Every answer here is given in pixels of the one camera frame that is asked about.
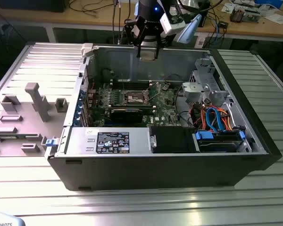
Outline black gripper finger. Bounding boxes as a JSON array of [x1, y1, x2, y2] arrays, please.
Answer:
[[155, 25, 172, 59], [123, 18, 142, 59]]

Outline silver CPU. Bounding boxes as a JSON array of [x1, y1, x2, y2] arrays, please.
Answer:
[[140, 50, 157, 62]]

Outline metal socket cover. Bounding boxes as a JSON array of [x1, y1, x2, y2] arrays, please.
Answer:
[[143, 82, 160, 101]]

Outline black RAM slot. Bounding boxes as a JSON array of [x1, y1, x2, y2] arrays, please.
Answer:
[[112, 79, 153, 83], [112, 81, 153, 86], [112, 84, 153, 88], [112, 86, 153, 90]]

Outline CPU socket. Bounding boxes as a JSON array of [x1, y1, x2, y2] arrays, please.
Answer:
[[124, 89, 149, 105]]

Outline wooden workbench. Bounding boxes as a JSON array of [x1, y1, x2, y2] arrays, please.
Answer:
[[0, 0, 283, 44]]

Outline grey plastic case latch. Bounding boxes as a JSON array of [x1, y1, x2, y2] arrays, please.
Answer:
[[81, 43, 95, 58]]

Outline silver metal drive cage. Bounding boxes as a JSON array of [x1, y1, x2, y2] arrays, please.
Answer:
[[181, 57, 235, 105]]

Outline green motherboard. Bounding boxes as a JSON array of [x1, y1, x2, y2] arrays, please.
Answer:
[[84, 80, 188, 129]]

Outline black graphics card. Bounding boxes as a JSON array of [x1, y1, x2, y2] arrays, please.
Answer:
[[91, 105, 156, 125]]

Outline metal heat sink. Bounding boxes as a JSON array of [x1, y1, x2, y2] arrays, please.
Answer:
[[229, 6, 245, 24]]

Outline grey power supply unit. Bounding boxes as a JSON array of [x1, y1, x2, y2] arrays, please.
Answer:
[[65, 127, 154, 156]]

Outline grey metal box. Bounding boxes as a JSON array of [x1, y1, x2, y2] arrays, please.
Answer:
[[244, 8, 262, 24]]

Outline hard disk in blue carrier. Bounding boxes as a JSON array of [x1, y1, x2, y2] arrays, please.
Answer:
[[192, 129, 248, 154]]

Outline black equipment box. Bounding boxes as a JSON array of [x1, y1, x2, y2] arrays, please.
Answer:
[[0, 0, 67, 13]]

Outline black PC case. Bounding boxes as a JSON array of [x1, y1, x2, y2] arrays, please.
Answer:
[[44, 42, 283, 192]]

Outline blue flat box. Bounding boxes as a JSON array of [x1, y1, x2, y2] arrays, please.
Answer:
[[254, 0, 283, 7]]

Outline white paper sheets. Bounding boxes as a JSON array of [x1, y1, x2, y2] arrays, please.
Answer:
[[264, 13, 283, 24]]

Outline blue case latch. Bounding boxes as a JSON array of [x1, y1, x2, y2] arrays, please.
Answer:
[[45, 138, 58, 148]]

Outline grey parts rack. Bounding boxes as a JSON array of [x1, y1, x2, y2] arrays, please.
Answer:
[[0, 82, 69, 157]]

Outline pale blue teach pendant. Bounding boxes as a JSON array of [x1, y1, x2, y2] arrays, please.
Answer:
[[0, 210, 26, 226]]

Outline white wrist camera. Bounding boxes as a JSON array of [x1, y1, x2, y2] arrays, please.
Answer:
[[159, 3, 186, 35]]

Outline black wire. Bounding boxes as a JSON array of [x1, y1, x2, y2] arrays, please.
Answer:
[[174, 87, 195, 129]]

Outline blue cable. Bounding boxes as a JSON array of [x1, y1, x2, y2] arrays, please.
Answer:
[[214, 13, 224, 47]]

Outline blue wire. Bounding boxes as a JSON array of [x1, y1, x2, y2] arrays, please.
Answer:
[[205, 107, 225, 132]]

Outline orange wire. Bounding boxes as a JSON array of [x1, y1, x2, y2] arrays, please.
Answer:
[[199, 107, 207, 130], [216, 107, 233, 131]]

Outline silver metal bracket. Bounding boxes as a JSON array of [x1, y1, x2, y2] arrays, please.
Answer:
[[149, 134, 158, 149]]

